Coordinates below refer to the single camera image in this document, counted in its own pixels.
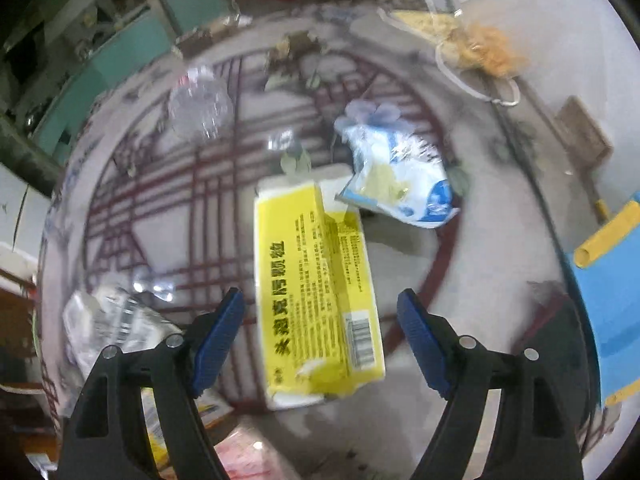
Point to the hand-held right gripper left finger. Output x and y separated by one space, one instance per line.
220 342

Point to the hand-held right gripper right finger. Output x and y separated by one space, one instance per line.
422 345

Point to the yellow medicine box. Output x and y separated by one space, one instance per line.
310 285

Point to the yellow drink carton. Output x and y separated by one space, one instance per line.
155 430

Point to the pink strawberry snack packet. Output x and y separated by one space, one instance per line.
250 455

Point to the small clear wrapper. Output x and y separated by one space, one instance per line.
155 287
280 141

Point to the patterned tablecloth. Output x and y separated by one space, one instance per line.
200 240

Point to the crumpled white wrapper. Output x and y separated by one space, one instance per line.
115 315

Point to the blue white milk pouch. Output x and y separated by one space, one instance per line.
395 180

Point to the blue yellow box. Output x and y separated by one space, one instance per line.
610 310

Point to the crumpled clear plastic bottle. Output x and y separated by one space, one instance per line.
200 105

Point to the brown flat wrapper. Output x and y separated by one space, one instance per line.
200 40

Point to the clear bag of snacks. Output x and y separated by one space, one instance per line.
480 45

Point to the brown crumpled wrapper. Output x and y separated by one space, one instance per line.
295 45

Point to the teal kitchen cabinets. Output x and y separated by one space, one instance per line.
125 50

